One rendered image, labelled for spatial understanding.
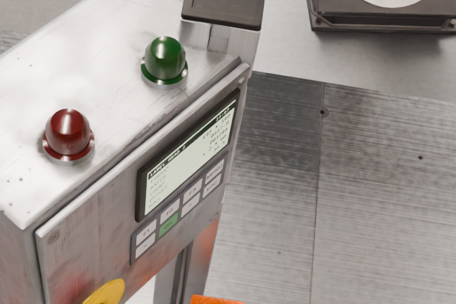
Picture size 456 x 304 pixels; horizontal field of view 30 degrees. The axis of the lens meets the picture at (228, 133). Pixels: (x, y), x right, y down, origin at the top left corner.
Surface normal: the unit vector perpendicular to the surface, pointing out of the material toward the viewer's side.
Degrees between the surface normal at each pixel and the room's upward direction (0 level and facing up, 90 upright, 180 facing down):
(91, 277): 90
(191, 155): 90
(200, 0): 0
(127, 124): 0
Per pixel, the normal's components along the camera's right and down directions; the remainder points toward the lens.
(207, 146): 0.74, 0.59
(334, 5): 0.13, 0.13
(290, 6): 0.11, -0.57
